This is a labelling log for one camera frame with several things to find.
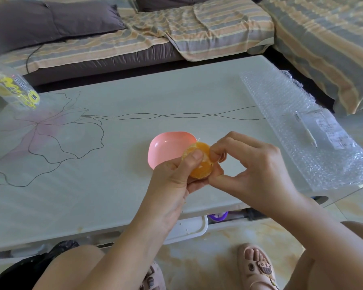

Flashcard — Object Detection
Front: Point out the person's right forearm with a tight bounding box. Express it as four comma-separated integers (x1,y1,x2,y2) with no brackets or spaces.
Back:
275,196,363,290

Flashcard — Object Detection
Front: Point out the person's right foot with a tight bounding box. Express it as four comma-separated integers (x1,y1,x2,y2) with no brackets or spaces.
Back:
237,243,279,290

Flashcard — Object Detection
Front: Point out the clear bottle yellow label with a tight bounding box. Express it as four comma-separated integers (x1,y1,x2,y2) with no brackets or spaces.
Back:
0,56,41,111

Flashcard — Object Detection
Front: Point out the dark brown sofa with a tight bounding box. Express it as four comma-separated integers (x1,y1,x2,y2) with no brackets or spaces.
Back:
23,42,335,112

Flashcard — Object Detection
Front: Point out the white plastic container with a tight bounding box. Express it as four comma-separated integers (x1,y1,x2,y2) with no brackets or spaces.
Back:
163,215,209,246

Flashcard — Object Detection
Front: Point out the thin white stick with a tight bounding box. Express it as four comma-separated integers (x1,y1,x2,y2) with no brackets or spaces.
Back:
295,111,318,148

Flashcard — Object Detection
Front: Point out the person's left leg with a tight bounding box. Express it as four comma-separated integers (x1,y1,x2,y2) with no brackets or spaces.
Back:
33,245,106,290

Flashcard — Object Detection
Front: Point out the grey upright cushion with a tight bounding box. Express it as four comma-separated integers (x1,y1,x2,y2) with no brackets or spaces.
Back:
135,0,221,12

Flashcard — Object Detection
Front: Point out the grey flat pillow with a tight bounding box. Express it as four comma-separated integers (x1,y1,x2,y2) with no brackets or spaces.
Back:
0,0,127,56

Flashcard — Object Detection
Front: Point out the black cable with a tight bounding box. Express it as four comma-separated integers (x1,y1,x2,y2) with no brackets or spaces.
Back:
25,45,43,75

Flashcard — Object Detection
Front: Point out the purple plastic ring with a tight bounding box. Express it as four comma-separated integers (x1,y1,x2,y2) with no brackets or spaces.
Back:
207,211,229,223

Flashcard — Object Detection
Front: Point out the person's right leg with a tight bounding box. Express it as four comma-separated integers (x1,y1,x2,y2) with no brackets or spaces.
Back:
283,221,363,290

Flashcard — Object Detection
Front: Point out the black plastic bag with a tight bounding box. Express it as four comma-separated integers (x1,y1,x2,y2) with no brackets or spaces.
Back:
0,240,80,290

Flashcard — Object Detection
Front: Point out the person's left foot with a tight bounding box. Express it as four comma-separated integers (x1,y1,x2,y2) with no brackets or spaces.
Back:
140,262,166,290

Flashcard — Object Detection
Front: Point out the clear plastic bag paper label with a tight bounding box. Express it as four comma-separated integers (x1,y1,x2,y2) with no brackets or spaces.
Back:
294,109,357,151

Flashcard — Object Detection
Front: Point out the person's left forearm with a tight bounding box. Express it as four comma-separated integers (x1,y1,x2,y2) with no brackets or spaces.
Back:
84,222,176,290

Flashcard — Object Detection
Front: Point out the person's left hand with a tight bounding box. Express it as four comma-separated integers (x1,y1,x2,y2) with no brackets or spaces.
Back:
133,149,225,240

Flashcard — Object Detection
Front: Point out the person's foot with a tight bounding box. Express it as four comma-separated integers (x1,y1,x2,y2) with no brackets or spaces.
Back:
140,262,166,290
237,243,279,290

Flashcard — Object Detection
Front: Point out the pink plastic dish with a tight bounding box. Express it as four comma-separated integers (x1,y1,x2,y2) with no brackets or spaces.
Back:
147,131,198,170

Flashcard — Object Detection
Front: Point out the orange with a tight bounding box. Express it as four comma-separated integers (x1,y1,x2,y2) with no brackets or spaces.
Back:
181,141,215,180

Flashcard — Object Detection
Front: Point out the person's right hand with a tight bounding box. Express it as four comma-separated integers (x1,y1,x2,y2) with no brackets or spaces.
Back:
209,131,303,221

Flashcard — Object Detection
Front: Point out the person's leg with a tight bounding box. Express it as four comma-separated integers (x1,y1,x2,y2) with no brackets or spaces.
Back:
283,221,363,290
33,245,106,290

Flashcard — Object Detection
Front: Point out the clear bubble wrap sheet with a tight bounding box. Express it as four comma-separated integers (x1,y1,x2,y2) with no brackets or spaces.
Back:
239,70,363,192

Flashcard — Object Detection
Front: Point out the black box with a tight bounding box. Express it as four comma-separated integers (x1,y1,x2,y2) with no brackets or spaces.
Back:
245,207,271,222

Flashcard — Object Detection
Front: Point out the striped sofa sheet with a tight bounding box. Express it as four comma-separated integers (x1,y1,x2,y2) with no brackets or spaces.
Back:
258,0,363,116
0,0,275,76

